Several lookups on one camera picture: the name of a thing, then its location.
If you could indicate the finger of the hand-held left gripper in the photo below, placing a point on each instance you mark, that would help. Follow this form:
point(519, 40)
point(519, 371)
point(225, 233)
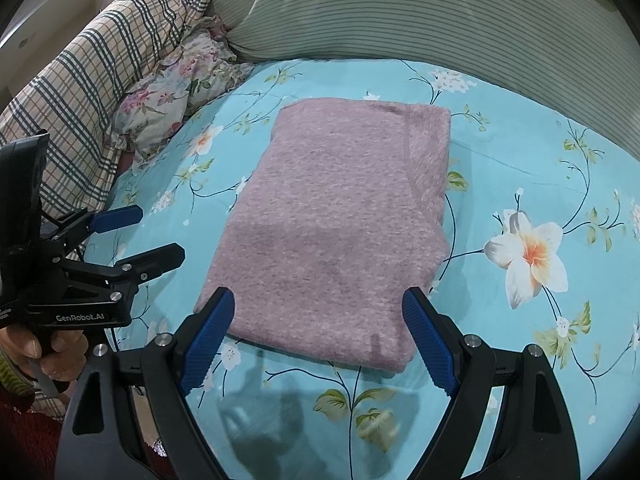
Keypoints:
point(160, 256)
point(117, 219)

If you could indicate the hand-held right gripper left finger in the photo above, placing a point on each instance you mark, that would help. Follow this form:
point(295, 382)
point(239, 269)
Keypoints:
point(210, 340)

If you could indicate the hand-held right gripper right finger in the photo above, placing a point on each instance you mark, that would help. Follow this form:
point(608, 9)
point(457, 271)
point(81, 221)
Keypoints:
point(430, 340)

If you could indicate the pink knit sweater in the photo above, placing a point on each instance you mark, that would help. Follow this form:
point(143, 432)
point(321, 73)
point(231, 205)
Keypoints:
point(325, 220)

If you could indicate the person's left forearm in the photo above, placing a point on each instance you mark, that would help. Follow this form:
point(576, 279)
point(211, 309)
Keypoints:
point(20, 435)

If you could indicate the person's left hand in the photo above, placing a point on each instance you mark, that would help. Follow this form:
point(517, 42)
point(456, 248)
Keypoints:
point(62, 357)

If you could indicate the floral pillow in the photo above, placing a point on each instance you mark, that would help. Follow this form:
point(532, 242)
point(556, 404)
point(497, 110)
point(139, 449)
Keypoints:
point(170, 90)

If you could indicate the plaid blanket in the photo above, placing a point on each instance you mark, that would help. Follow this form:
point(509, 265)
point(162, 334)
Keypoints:
point(100, 70)

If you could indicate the blue floral bed sheet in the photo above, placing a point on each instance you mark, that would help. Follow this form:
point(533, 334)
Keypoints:
point(500, 160)

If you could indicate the green striped quilt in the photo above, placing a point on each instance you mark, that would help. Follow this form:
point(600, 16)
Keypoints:
point(400, 10)

